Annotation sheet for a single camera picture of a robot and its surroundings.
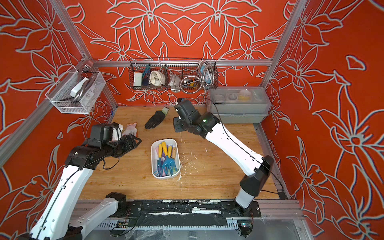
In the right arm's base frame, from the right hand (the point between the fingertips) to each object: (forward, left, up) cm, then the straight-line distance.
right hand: (173, 121), depth 70 cm
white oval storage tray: (-6, +7, -28) cm, 29 cm away
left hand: (-8, +17, -5) cm, 20 cm away
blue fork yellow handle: (0, +5, -28) cm, 29 cm away
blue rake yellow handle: (-9, +5, -26) cm, 28 cm away
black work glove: (+28, +19, -30) cm, 46 cm away
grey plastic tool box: (+31, -42, -18) cm, 55 cm away
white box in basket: (+32, +26, +2) cm, 41 cm away
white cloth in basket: (+33, +14, +3) cm, 35 cm away
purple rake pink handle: (0, +14, -28) cm, 32 cm away
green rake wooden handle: (-3, +3, -29) cm, 29 cm away
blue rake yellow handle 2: (-9, +10, -26) cm, 30 cm away
